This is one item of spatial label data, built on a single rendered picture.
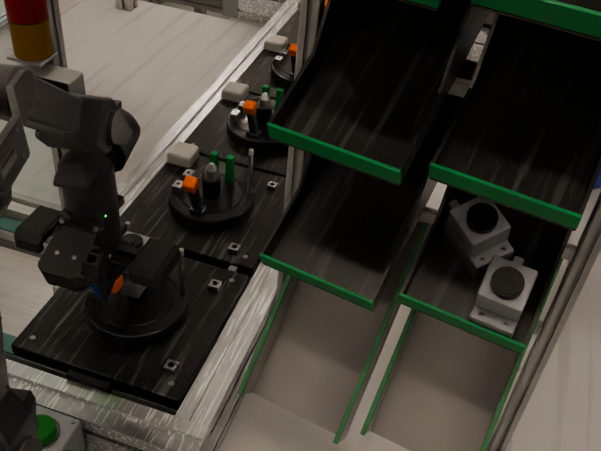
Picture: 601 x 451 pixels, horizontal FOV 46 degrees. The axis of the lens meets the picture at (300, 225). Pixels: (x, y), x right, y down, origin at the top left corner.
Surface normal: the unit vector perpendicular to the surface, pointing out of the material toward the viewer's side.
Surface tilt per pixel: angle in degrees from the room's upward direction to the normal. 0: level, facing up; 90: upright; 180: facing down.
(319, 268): 25
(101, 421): 0
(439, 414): 45
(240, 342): 0
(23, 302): 0
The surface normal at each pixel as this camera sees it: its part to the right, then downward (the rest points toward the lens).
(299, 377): -0.28, -0.15
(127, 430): 0.08, -0.76
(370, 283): -0.13, -0.46
